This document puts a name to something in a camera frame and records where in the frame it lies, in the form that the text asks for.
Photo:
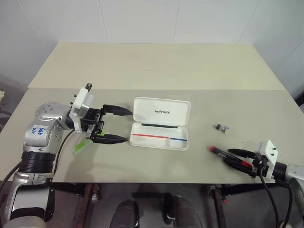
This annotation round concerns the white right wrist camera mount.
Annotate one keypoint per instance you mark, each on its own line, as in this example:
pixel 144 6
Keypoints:
pixel 268 156

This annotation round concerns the dark rounded shape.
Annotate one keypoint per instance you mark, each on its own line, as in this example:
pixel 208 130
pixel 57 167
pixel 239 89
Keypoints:
pixel 126 215
pixel 185 211

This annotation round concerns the rusty brown table leg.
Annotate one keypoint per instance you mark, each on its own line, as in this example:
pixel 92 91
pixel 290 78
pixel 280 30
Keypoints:
pixel 86 204
pixel 217 206

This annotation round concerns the green and white marker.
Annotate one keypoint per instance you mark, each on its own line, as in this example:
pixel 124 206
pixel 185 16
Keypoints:
pixel 79 147

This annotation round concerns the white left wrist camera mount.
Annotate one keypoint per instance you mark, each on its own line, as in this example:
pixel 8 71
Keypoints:
pixel 82 104

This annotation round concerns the black marker with red cap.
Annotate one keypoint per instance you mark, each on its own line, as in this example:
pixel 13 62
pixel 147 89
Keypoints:
pixel 223 154

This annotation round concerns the dark object at wall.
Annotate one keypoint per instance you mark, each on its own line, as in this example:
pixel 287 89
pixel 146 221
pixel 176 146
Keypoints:
pixel 299 99

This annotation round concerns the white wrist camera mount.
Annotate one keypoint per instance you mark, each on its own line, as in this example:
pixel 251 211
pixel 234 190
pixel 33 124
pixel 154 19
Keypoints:
pixel 268 156
pixel 82 104

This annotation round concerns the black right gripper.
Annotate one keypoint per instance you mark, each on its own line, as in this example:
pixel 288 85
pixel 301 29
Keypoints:
pixel 260 166

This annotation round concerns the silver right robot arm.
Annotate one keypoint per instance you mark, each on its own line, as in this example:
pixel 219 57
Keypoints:
pixel 295 173

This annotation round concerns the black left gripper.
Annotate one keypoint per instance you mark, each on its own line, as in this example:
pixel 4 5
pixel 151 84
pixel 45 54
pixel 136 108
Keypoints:
pixel 93 118

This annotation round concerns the white label with blue writing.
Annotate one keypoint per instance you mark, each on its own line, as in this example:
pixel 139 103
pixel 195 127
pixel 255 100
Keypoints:
pixel 39 130

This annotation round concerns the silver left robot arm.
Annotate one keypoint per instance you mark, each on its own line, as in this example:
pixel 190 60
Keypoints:
pixel 35 142

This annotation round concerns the small black and clear object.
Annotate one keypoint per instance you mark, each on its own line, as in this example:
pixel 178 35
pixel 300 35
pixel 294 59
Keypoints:
pixel 222 128

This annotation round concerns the white hinged pencil case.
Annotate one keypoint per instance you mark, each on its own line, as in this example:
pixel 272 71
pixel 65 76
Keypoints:
pixel 161 114

